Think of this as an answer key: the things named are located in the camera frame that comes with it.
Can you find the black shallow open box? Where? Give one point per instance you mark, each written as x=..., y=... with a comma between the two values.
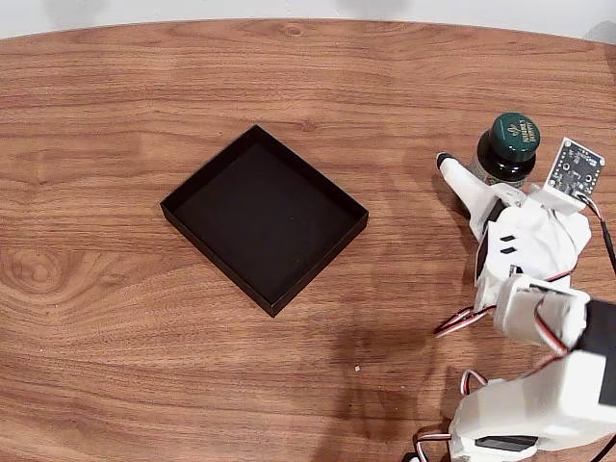
x=264, y=221

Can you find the dark green pill bottle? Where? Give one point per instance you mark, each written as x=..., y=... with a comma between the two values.
x=512, y=137

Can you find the bare camera circuit board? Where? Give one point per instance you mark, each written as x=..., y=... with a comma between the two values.
x=575, y=168

